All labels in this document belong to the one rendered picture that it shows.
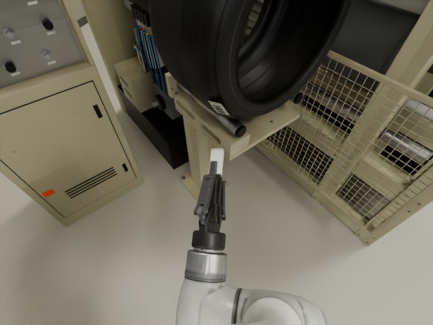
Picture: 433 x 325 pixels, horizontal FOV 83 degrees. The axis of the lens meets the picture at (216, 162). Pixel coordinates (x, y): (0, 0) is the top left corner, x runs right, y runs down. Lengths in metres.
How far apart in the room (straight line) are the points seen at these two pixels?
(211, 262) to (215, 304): 0.07
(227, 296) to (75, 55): 1.06
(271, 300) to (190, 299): 0.16
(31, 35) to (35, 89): 0.19
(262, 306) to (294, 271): 1.08
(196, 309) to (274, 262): 1.05
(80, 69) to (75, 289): 1.13
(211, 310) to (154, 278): 1.02
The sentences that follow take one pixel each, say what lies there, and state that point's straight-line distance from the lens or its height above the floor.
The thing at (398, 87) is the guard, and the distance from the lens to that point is 1.00.
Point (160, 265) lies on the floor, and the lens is 1.54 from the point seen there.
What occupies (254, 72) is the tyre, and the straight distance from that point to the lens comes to 1.02.
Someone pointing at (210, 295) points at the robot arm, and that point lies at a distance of 0.54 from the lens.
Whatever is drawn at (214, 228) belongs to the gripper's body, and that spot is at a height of 0.93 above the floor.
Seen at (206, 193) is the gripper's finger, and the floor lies 0.99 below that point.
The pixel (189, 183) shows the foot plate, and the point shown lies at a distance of 1.74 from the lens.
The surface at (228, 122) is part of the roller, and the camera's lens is 0.80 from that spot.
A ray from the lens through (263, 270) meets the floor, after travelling 1.52.
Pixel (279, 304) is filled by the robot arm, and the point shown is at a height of 0.98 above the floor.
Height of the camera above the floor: 1.45
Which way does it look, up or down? 52 degrees down
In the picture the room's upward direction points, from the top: straight up
